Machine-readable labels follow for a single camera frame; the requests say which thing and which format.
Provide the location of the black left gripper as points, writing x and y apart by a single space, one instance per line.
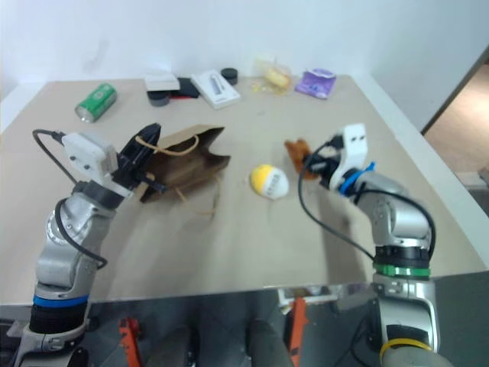
126 168

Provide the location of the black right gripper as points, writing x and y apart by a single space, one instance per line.
324 166

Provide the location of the brown plush toy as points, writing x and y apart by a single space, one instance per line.
298 153

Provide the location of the brown paper bag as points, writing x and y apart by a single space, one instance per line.
187 164

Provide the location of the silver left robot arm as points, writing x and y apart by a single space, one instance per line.
61 264

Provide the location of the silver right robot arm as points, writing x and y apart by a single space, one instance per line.
401 229

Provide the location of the yellow and white plush toy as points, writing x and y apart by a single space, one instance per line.
269 181

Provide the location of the clear bag with yellow snack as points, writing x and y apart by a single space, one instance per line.
276 75

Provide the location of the dark grey round container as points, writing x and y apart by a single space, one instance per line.
159 98

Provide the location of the green drink can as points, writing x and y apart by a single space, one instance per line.
96 102

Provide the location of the small white box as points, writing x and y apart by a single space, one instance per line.
161 81

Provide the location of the flat black case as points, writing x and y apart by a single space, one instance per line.
188 88

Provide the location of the purple foil packet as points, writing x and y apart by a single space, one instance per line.
316 83

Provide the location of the long white box with print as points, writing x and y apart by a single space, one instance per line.
214 88

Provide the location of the black round cap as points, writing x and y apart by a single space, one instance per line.
229 75

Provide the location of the orange clamp under table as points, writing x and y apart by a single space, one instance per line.
129 340
296 329

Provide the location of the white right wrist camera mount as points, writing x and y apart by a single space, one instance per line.
353 149

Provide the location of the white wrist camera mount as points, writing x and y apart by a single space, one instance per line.
353 149
87 156

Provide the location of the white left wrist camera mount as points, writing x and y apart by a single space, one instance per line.
87 156

